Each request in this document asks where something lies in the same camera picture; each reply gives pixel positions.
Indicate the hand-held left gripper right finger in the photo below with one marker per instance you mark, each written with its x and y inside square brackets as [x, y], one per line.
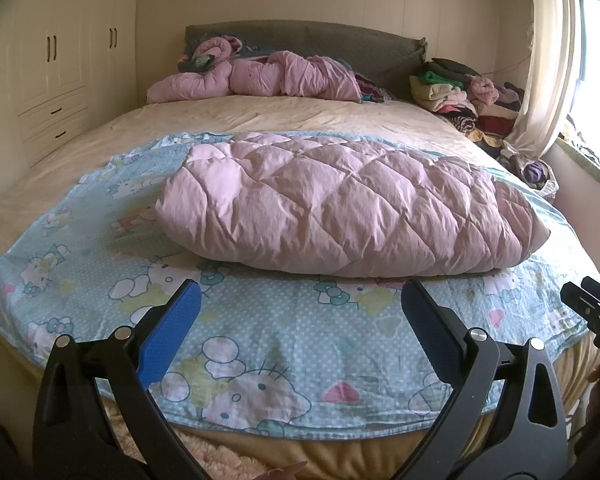
[430, 325]

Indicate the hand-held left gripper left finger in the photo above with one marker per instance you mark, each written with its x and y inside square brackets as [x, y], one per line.
[172, 317]

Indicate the pink quilted jacket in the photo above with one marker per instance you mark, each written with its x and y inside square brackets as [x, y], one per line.
[330, 200]

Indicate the pile of folded clothes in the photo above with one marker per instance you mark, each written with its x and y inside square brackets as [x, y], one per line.
[450, 95]

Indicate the blue cartoon printed blanket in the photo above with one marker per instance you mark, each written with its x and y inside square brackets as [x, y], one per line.
[280, 320]

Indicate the patterned windowsill cloth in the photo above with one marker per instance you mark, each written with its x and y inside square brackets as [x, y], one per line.
[592, 157]

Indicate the purple cloth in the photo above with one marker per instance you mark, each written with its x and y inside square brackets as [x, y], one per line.
[536, 172]

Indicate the fluffy beige rug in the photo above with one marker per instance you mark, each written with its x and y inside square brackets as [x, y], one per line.
[230, 467]

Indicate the bed with beige sheet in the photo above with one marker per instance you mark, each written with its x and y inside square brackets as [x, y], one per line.
[280, 115]

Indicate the cream curtain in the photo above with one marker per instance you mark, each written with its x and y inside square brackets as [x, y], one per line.
[550, 60]

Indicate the striped colourful garment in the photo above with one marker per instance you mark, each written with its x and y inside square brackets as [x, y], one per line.
[372, 90]

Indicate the dark green cloth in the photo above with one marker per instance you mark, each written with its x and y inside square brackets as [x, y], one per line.
[197, 62]

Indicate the crumpled pink padded coat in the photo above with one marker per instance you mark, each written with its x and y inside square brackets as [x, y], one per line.
[290, 75]

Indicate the pink fleece garment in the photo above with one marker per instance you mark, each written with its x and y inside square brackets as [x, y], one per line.
[217, 46]

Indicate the cream wardrobe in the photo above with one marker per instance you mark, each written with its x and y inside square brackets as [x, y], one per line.
[55, 60]

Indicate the grey padded headboard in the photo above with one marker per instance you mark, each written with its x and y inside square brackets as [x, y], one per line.
[355, 45]

